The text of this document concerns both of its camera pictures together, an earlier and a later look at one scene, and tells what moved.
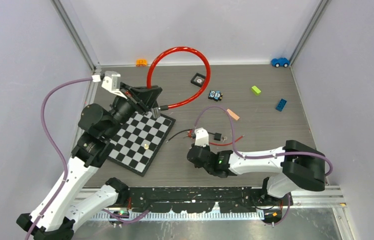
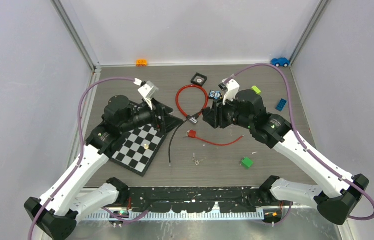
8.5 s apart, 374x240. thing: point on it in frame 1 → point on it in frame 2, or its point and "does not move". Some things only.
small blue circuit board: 215,95 does not move
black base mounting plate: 192,199 does not move
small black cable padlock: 217,136 → 176,128
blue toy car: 281,61 does not move
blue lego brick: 281,105 does not move
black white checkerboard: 138,140 does not move
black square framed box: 198,79 does not move
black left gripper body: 138,104 → 158,122
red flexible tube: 155,112 → 192,119
